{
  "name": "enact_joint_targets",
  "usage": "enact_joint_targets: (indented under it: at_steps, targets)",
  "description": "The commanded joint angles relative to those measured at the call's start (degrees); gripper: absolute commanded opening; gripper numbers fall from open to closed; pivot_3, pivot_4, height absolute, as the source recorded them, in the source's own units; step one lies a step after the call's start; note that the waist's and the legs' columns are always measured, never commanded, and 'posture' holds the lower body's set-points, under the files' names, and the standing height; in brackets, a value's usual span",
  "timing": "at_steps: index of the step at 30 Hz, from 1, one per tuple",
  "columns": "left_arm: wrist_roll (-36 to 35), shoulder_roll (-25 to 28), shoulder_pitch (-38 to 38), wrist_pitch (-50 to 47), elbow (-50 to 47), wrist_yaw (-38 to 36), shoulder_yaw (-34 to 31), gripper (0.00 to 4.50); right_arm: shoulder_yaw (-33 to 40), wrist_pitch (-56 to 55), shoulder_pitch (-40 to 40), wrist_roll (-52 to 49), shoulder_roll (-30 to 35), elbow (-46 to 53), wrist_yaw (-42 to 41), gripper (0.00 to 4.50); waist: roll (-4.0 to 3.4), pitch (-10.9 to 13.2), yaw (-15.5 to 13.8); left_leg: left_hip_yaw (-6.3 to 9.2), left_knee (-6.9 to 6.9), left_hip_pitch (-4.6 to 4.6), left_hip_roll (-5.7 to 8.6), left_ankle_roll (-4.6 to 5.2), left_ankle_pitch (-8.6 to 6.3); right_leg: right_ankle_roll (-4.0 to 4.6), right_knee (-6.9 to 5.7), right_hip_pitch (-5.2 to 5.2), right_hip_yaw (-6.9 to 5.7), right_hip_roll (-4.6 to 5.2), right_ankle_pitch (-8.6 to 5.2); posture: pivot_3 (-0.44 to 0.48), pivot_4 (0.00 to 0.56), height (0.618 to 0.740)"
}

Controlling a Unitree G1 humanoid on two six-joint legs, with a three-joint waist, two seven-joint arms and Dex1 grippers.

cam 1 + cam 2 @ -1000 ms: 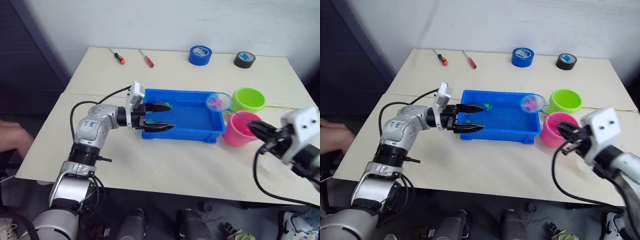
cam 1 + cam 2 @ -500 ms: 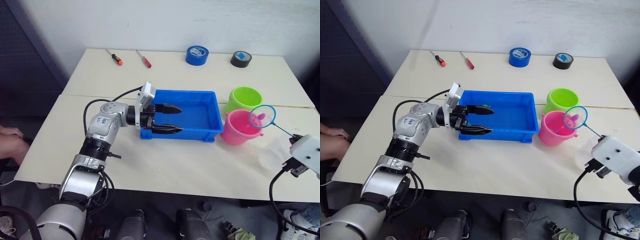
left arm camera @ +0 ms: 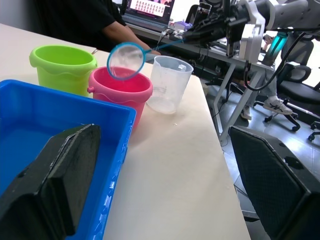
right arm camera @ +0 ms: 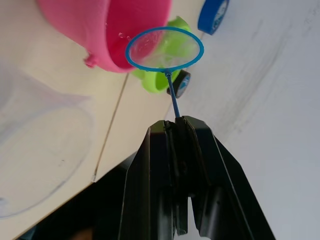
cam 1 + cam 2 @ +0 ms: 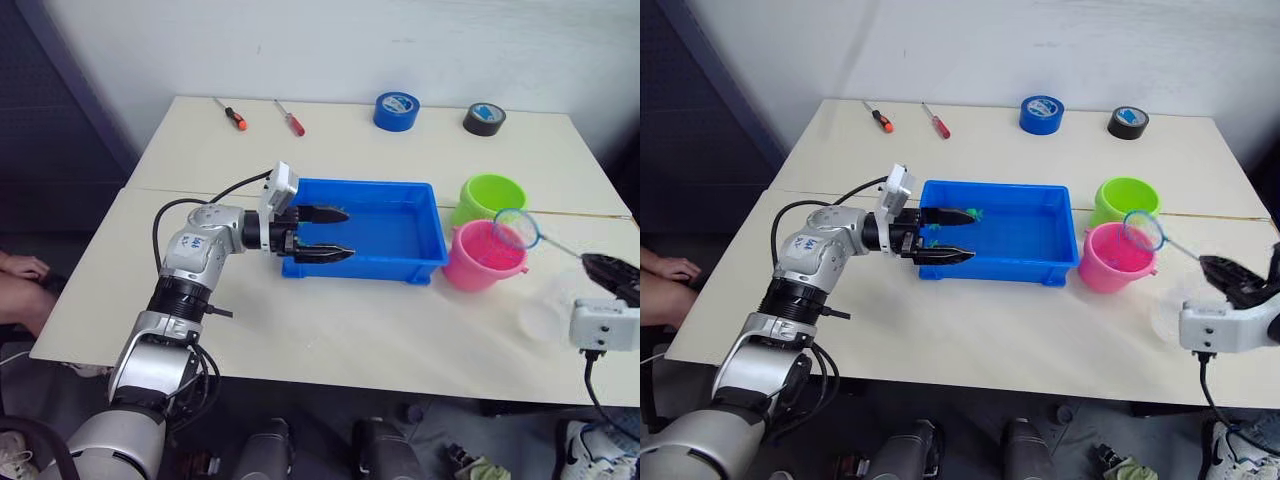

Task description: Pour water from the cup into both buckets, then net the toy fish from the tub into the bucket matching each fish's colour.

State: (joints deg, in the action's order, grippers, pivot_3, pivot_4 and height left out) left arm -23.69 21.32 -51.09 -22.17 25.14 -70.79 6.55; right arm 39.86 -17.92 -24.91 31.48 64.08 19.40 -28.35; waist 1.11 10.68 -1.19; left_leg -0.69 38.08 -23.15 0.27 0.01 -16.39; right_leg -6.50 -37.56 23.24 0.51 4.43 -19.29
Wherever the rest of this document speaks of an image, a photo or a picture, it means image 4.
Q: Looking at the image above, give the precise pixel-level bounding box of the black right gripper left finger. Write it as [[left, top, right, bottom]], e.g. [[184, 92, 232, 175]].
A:
[[117, 119, 181, 240]]

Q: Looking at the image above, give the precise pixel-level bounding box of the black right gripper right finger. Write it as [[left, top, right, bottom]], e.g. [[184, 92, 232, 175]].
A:
[[174, 115, 277, 240]]

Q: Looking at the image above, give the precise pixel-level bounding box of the blue fishing net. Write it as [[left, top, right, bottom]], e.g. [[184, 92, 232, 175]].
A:
[[124, 26, 205, 118]]

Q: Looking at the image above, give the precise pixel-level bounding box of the green plastic bucket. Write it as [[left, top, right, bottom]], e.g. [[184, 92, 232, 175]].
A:
[[131, 15, 193, 95]]

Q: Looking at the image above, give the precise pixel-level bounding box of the clear plastic tub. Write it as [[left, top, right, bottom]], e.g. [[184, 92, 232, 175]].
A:
[[0, 59, 94, 218]]

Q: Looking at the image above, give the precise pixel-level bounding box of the pink plastic bucket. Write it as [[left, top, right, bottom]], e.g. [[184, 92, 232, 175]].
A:
[[34, 0, 174, 74]]

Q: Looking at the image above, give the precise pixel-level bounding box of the black tape roll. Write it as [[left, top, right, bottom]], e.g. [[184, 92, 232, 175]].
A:
[[166, 69, 192, 99]]

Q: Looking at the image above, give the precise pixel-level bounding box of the blue tape roll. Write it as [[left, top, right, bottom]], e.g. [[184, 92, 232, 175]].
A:
[[197, 0, 231, 36]]

